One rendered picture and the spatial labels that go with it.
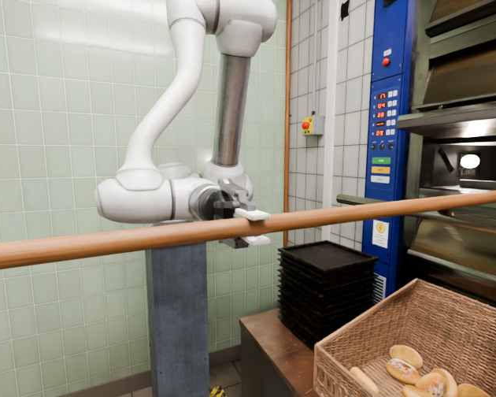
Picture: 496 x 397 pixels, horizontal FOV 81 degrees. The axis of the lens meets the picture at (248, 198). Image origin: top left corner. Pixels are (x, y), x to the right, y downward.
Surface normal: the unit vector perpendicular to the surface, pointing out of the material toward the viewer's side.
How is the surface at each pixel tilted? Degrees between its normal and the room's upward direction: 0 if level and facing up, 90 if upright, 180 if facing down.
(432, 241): 70
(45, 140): 90
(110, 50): 90
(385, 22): 90
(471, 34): 90
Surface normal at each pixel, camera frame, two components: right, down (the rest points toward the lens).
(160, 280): 0.44, 0.12
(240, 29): 0.20, 0.61
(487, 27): -0.91, 0.06
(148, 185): 0.43, -0.32
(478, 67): -0.85, -0.29
